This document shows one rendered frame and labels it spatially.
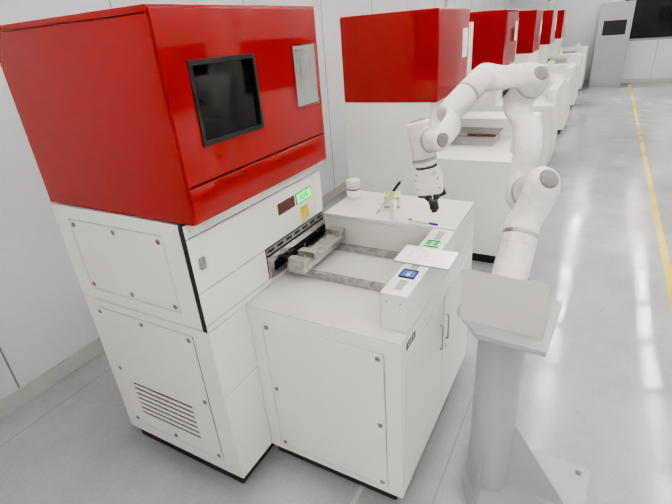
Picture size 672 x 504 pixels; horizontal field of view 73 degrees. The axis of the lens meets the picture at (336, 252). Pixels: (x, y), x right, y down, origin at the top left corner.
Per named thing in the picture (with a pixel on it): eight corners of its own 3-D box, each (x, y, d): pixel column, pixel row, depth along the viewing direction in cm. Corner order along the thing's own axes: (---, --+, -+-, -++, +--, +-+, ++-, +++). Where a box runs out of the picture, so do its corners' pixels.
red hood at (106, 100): (50, 202, 170) (-15, 27, 144) (202, 150, 233) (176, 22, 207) (196, 227, 136) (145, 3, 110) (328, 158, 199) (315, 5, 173)
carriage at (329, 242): (288, 271, 186) (287, 265, 185) (331, 237, 214) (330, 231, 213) (304, 274, 182) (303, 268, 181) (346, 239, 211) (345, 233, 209)
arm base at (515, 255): (539, 302, 153) (551, 252, 157) (535, 286, 137) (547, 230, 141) (483, 291, 163) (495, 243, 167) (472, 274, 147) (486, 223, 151)
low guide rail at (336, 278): (290, 273, 191) (289, 267, 189) (293, 271, 192) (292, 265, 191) (402, 296, 168) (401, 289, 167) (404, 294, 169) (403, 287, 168)
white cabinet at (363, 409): (273, 457, 207) (245, 306, 171) (364, 338, 281) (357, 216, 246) (406, 515, 177) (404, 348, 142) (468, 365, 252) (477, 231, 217)
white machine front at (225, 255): (203, 332, 157) (177, 225, 139) (321, 239, 220) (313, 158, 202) (209, 334, 155) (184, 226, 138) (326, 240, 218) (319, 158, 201)
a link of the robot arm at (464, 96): (497, 99, 157) (442, 158, 150) (464, 104, 171) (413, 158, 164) (486, 77, 153) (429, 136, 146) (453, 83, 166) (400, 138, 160)
